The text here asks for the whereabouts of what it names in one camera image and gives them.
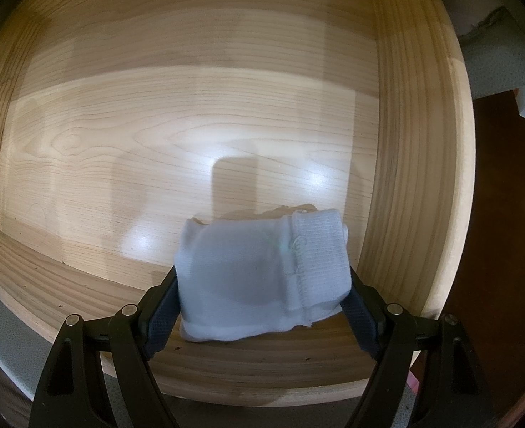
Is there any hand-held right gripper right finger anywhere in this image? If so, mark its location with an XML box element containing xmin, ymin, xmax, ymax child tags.
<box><xmin>340</xmin><ymin>265</ymin><xmax>495</xmax><ymax>428</ymax></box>

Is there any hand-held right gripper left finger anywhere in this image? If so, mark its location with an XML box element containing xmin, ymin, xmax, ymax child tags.
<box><xmin>28</xmin><ymin>264</ymin><xmax>183</xmax><ymax>428</ymax></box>

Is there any white sock bundle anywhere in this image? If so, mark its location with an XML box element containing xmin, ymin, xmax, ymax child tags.
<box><xmin>174</xmin><ymin>207</ymin><xmax>353</xmax><ymax>344</ymax></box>

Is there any wooden drawer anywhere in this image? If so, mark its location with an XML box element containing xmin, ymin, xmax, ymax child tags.
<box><xmin>0</xmin><ymin>0</ymin><xmax>476</xmax><ymax>411</ymax></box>

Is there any grey dresser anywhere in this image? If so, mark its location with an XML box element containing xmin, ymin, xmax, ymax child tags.
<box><xmin>441</xmin><ymin>0</ymin><xmax>525</xmax><ymax>99</ymax></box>

